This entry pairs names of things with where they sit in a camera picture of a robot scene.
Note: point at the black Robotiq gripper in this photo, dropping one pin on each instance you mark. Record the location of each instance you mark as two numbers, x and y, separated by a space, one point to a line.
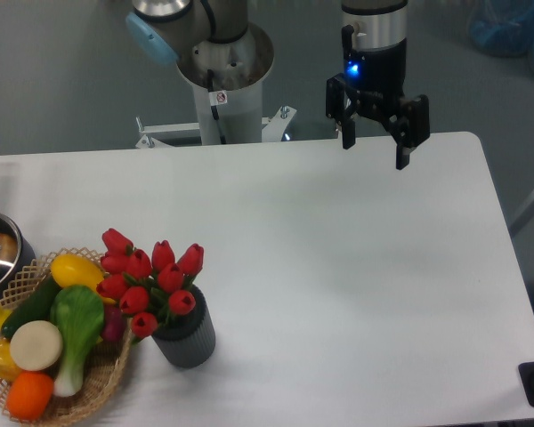
373 79

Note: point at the red tulip bouquet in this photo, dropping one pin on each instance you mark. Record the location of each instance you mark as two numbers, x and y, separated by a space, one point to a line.
155 291

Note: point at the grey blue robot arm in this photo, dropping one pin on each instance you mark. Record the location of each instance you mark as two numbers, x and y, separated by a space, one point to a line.
166 30

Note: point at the dark grey ribbed vase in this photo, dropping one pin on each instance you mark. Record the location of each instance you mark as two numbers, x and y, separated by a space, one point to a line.
192 341

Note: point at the blue plastic bag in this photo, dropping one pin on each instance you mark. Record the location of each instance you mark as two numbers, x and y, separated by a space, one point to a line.
503 28

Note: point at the purple red radish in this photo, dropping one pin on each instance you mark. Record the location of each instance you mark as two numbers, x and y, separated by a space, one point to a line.
114 324

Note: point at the yellow squash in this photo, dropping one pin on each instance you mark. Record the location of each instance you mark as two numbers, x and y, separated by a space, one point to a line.
71 269

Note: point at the green bok choy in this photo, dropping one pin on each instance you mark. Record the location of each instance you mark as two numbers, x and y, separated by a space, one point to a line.
78 314

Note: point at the woven wicker basket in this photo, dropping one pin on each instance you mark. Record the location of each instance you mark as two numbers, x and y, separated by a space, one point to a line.
104 367

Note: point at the green cucumber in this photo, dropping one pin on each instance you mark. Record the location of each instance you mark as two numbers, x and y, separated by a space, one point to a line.
35 307

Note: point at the round cream bun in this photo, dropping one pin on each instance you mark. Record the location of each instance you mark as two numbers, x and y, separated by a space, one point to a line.
36 345

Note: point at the orange fruit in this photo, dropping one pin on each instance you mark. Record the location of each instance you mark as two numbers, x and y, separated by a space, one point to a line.
29 395

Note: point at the yellow bell pepper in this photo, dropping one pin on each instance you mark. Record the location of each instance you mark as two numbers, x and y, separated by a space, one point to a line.
9 370

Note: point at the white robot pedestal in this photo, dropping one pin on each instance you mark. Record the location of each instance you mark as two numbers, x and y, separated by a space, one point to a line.
227 87

